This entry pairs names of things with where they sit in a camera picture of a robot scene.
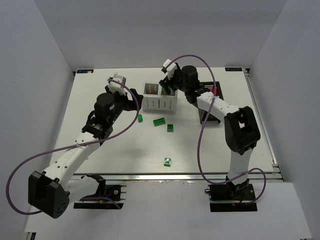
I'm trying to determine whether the red and lime brick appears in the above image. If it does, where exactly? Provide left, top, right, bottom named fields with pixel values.
left=209, top=86, right=218, bottom=96

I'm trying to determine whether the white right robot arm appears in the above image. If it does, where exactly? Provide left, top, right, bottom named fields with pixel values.
left=159, top=59, right=261, bottom=193

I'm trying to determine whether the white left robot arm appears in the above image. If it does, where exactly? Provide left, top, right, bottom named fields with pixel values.
left=28, top=88, right=143, bottom=219

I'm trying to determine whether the white slotted two-bin container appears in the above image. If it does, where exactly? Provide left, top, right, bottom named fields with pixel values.
left=142, top=83, right=178, bottom=113

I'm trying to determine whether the small dark green brick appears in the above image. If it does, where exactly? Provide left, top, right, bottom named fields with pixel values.
left=137, top=114, right=143, bottom=123

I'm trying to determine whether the black slotted two-bin container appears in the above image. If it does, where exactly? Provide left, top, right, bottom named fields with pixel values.
left=196, top=81, right=223, bottom=125

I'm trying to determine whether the green 2x2 brick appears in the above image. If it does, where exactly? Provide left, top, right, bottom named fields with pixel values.
left=167, top=124, right=174, bottom=132

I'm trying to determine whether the dark logo sticker left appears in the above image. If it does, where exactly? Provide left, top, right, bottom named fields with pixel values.
left=76, top=69, right=94, bottom=74

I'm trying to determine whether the dark logo sticker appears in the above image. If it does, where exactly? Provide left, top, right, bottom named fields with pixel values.
left=76, top=69, right=94, bottom=74
left=224, top=67, right=243, bottom=72

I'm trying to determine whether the dark logo sticker right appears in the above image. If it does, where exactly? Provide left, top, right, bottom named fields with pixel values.
left=224, top=67, right=243, bottom=72

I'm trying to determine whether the light green printed brick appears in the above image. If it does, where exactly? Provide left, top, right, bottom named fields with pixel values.
left=163, top=157, right=172, bottom=167

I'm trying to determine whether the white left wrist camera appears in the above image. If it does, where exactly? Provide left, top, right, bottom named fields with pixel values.
left=105, top=72, right=127, bottom=96

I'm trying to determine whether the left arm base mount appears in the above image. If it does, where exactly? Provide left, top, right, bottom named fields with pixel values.
left=73, top=174, right=126, bottom=210

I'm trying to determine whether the aluminium table rail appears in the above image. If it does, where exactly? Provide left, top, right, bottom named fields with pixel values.
left=70, top=170, right=283, bottom=182

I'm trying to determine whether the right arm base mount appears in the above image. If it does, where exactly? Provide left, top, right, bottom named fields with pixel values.
left=204, top=184, right=258, bottom=213

